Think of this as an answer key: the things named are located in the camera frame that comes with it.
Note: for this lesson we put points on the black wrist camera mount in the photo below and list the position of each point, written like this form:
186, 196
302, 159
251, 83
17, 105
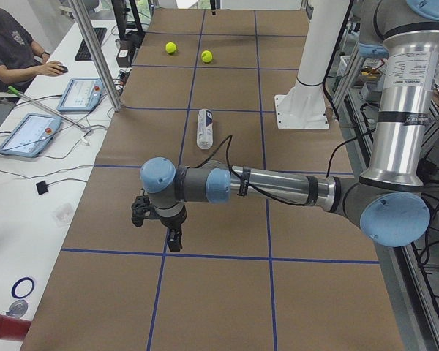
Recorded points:
142, 209

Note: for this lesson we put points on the small black square device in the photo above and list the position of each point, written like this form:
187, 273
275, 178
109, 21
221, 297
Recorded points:
42, 187

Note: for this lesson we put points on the seated person dark shirt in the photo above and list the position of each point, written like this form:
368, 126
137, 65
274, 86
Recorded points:
21, 57

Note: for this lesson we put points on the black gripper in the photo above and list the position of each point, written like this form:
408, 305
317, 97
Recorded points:
174, 221

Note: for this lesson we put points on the aluminium frame rack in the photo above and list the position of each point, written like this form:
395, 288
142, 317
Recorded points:
385, 200

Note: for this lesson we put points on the aluminium frame post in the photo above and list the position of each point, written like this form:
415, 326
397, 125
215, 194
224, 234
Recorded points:
90, 37

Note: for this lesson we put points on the metal rod green handle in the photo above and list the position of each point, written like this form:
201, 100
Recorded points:
47, 109

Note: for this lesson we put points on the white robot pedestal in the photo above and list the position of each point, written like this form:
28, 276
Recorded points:
304, 107

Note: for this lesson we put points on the tennis ball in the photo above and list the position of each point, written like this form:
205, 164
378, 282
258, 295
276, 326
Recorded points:
206, 56
171, 48

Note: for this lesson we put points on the clear tennis ball can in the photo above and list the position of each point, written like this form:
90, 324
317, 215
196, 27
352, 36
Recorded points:
205, 137

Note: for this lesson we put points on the teach pendant tablet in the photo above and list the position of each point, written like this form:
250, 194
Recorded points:
31, 136
81, 95

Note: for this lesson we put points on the red cylinder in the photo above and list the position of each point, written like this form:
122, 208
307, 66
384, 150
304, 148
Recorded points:
13, 329

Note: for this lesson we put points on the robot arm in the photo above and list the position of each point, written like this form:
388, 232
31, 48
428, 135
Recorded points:
170, 187

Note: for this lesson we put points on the far teach pendant tablet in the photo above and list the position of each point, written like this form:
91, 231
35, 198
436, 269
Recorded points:
81, 95

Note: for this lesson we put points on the black monitor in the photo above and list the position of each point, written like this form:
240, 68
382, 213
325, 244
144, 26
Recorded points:
121, 11

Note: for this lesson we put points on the near teach pendant tablet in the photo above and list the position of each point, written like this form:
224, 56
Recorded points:
31, 136

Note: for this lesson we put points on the black box with label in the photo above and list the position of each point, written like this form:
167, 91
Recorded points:
125, 54

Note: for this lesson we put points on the clear can lid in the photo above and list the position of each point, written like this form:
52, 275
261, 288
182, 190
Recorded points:
18, 309

